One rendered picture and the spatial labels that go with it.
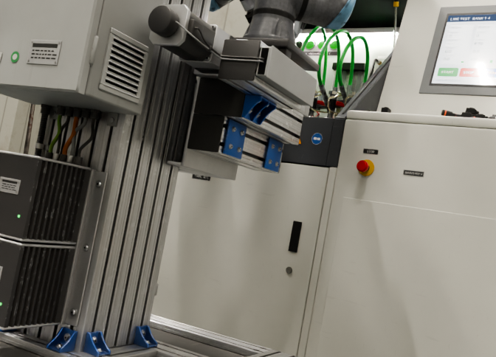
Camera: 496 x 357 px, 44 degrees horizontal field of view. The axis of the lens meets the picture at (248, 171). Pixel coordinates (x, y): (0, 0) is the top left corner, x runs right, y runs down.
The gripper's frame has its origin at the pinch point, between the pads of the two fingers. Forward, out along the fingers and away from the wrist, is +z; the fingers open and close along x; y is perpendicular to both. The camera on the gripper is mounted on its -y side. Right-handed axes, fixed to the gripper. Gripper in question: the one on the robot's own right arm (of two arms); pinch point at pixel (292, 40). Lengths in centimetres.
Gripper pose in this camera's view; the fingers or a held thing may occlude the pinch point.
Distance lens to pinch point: 215.6
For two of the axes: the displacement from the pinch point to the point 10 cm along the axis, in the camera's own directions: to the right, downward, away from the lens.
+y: -5.4, -1.6, -8.3
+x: 8.2, 1.1, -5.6
